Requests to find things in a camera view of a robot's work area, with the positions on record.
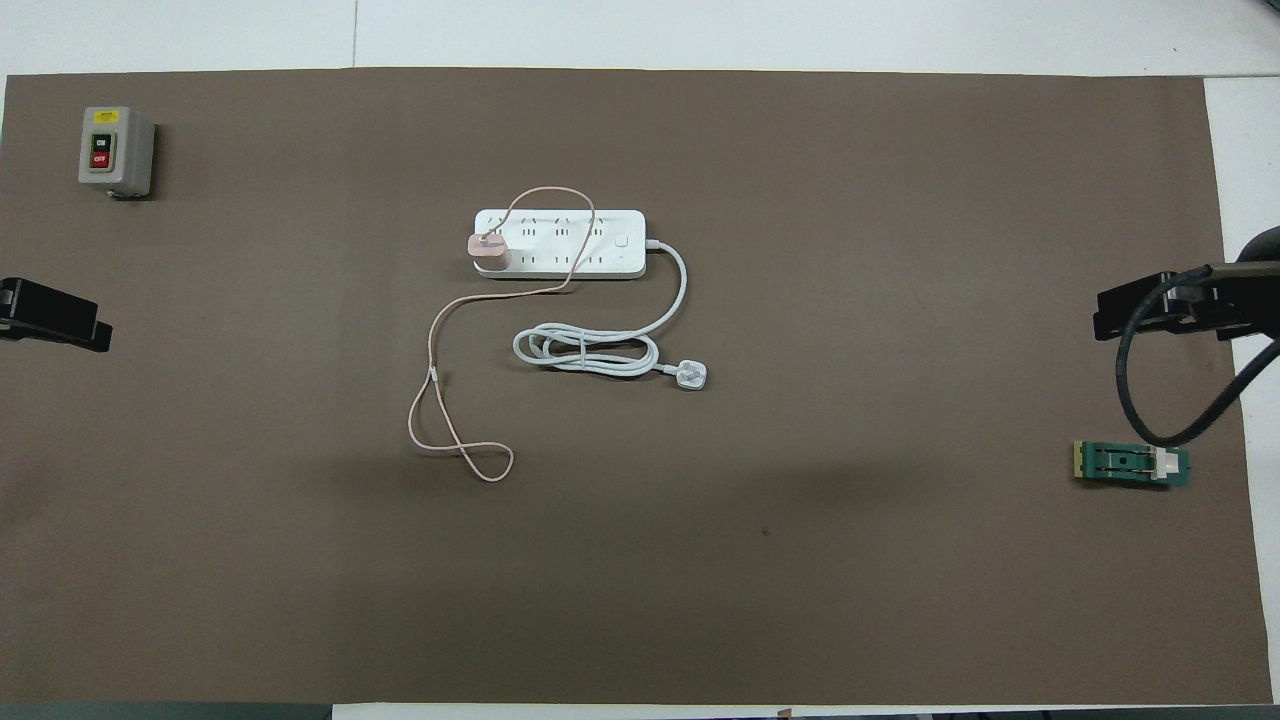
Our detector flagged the green knife switch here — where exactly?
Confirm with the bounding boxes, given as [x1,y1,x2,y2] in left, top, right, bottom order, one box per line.
[1073,440,1193,490]

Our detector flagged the pink charging cable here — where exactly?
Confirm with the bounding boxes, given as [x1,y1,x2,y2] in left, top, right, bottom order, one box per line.
[407,186,597,483]

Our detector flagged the white power strip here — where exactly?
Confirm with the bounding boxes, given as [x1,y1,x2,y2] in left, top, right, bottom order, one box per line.
[472,208,648,280]

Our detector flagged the grey on-off switch box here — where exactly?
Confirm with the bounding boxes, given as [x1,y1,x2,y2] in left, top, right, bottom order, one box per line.
[78,106,156,199]

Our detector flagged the brown table mat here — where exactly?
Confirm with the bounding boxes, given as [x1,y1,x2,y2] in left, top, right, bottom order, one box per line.
[0,68,1273,706]

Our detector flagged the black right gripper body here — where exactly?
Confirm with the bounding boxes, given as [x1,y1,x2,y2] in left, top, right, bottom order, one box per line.
[1093,272,1217,342]

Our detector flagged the white power strip cord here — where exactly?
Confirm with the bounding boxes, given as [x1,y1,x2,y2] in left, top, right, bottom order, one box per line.
[513,238,710,392]

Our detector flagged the pink charger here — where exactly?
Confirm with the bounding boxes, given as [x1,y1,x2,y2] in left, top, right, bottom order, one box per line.
[469,232,513,274]

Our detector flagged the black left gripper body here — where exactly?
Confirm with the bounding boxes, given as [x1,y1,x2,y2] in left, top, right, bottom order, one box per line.
[0,278,113,353]

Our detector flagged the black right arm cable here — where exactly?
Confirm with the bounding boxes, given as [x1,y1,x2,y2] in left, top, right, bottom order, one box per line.
[1116,262,1280,448]

